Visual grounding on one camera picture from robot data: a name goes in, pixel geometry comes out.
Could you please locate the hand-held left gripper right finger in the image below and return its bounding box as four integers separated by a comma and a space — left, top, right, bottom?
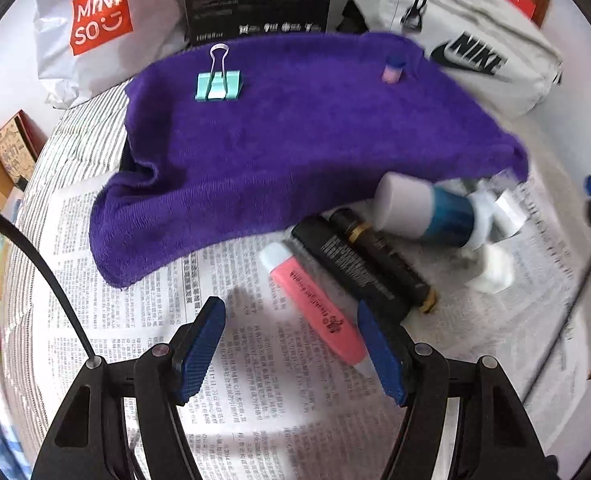
358, 300, 560, 480

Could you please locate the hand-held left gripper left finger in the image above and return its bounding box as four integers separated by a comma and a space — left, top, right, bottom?
30, 296, 226, 480

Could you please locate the pink highlighter pen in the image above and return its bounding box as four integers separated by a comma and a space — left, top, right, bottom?
259, 241, 376, 378

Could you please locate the white cylindrical cap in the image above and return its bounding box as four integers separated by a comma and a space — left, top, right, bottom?
493, 190, 529, 240

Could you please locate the black and gold bottle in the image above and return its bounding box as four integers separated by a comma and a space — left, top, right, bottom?
328, 207, 439, 313

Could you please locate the black tube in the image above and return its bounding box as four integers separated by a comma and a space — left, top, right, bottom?
291, 216, 411, 328

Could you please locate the translucent white small bottle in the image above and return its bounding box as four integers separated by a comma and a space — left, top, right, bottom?
468, 179, 499, 256

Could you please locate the white plug adapter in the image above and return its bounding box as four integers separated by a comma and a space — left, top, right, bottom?
463, 245, 516, 295

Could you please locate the teal and white bottle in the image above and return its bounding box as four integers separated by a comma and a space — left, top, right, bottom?
373, 171, 479, 250

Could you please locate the newspaper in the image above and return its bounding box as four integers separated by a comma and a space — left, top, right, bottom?
45, 170, 591, 480

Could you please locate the light grey waist bag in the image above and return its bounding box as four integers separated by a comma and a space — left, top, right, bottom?
338, 0, 563, 120

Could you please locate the purple towel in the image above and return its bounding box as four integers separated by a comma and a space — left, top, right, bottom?
89, 31, 531, 289

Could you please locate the pink stick with blue cap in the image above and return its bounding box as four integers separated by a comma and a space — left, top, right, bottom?
383, 57, 407, 84

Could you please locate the teal binder clip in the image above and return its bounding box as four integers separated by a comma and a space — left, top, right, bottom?
195, 44, 246, 102

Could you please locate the patterned cardboard box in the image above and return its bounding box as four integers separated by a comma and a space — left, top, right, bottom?
0, 110, 51, 192

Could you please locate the white shopping bag orange logo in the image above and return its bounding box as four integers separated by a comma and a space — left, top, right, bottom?
32, 0, 188, 110

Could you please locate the black headphone box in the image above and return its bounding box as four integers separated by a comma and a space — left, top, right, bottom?
180, 0, 337, 43

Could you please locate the black cable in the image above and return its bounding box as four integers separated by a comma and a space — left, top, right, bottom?
0, 204, 98, 363
522, 240, 591, 405

